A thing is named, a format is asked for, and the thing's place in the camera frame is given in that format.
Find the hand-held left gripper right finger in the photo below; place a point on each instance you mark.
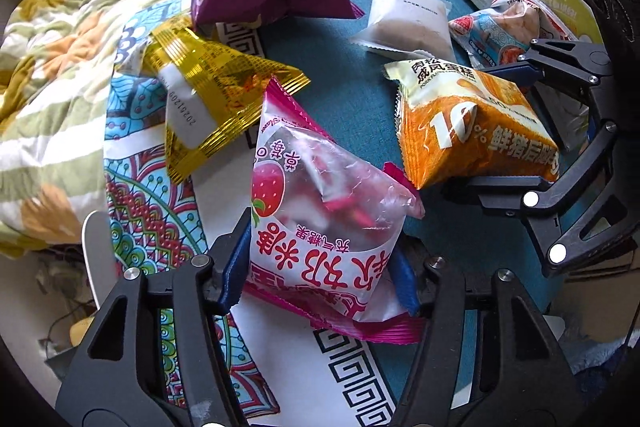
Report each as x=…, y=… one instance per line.
x=406, y=287

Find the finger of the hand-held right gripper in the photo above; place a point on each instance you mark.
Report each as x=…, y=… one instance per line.
x=545, y=212
x=570, y=59

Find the gold foil snack packet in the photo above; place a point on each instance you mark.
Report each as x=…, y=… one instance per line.
x=210, y=97

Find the white translucent snack packet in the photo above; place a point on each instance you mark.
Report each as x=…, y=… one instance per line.
x=410, y=17

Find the pink strawberry candy packet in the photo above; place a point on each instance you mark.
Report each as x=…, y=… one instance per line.
x=320, y=187

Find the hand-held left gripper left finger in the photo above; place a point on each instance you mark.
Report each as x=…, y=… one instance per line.
x=232, y=267

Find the red white blue snack packet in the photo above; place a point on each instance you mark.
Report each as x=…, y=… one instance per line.
x=500, y=27

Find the floral green white blanket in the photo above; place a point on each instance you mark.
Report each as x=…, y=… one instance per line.
x=50, y=107

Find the orange cake packet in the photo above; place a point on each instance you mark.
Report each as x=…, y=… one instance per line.
x=475, y=132

